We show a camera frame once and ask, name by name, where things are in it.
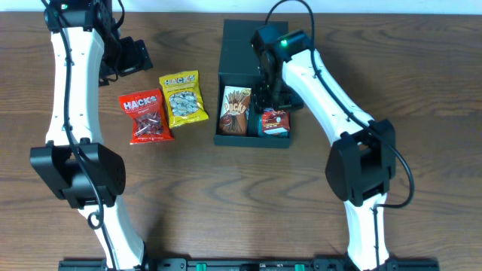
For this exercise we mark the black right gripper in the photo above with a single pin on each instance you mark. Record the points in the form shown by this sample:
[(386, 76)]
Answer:
[(260, 102)]

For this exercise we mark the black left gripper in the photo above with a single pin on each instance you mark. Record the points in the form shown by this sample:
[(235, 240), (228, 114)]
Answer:
[(137, 59)]

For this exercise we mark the red Hello Panda box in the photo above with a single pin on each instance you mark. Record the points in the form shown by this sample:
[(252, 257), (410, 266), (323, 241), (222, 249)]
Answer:
[(275, 123)]

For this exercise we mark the teal Chunkies cookie box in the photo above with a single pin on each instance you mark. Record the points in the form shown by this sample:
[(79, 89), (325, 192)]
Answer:
[(254, 129)]

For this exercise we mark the brown Pocky box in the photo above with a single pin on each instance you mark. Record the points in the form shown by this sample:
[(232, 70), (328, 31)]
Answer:
[(235, 111)]

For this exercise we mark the yellow Hacks candy bag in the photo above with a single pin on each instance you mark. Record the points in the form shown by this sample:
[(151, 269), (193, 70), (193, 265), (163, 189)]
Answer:
[(184, 101)]

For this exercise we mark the red Hacks candy bag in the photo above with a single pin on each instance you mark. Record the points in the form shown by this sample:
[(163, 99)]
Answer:
[(145, 108)]

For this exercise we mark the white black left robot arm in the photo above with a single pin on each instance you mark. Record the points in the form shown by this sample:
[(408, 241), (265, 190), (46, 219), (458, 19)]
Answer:
[(89, 52)]

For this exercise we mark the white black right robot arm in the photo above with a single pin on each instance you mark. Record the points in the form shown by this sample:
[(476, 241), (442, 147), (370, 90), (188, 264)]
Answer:
[(361, 161)]

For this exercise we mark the dark green open box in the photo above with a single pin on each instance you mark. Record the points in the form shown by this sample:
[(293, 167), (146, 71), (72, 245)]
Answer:
[(238, 67)]

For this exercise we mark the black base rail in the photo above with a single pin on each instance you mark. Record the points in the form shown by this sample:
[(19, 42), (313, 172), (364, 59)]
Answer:
[(316, 264)]

